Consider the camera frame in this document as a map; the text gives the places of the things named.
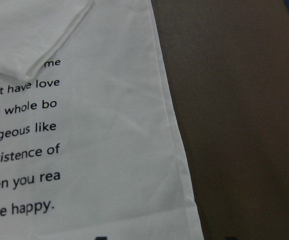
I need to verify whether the white long-sleeve printed shirt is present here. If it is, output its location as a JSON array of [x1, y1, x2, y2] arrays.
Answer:
[[0, 0, 204, 240]]

